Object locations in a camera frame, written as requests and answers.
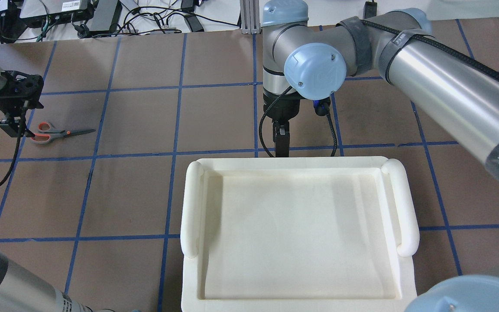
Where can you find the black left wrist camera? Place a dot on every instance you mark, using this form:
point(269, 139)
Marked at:
point(20, 88)

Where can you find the grey electronics box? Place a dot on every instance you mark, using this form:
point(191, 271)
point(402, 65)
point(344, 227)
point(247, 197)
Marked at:
point(38, 13)

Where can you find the cream plastic tray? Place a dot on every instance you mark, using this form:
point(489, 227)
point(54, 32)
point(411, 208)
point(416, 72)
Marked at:
point(319, 234)

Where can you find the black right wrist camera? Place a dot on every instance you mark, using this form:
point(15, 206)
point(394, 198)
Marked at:
point(322, 107)

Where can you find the aluminium frame post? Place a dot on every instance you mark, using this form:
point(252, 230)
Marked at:
point(250, 17)

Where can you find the orange handled black scissors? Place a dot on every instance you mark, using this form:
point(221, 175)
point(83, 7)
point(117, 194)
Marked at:
point(47, 133)

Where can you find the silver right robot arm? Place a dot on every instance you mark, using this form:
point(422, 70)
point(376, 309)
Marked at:
point(459, 93)

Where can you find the black laptop power brick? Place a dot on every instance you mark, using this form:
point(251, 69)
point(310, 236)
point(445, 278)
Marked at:
point(105, 19)

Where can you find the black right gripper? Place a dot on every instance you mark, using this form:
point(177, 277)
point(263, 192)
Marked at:
point(282, 109)

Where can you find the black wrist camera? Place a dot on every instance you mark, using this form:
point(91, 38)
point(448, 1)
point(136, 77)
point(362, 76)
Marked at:
point(322, 107)
point(20, 88)

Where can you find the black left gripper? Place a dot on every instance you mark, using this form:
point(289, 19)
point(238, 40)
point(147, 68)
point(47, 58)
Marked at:
point(8, 103)

